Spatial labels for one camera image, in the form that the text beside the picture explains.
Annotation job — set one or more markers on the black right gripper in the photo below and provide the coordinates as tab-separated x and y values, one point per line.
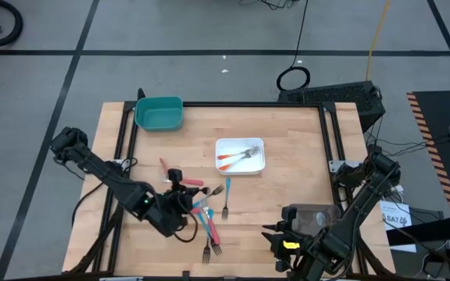
293	255

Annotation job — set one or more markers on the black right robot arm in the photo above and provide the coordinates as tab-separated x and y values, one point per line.
361	203

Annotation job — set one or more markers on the black platform with hazard stripes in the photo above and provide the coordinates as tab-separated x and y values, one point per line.
436	117

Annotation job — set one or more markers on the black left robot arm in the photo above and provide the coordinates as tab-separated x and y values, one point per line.
108	173

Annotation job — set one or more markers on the black table edge clamp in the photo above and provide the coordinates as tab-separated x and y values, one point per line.
186	275

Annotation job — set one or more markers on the teal plastic bin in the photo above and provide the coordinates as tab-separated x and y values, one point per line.
158	117

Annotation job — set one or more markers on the black aluminium table frame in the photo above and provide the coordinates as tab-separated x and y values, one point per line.
229	104

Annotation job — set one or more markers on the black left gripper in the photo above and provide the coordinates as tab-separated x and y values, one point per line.
174	208

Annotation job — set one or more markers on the white paper label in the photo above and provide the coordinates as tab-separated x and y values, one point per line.
393	212

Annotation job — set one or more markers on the grey translucent plastic bin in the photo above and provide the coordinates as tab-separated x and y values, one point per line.
315	218

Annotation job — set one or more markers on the yellow gripper tag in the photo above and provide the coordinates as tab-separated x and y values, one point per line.
290	245

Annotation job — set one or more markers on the white plastic bin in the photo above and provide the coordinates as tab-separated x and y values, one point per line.
256	166

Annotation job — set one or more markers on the black floor bar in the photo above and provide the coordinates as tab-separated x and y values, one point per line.
436	230

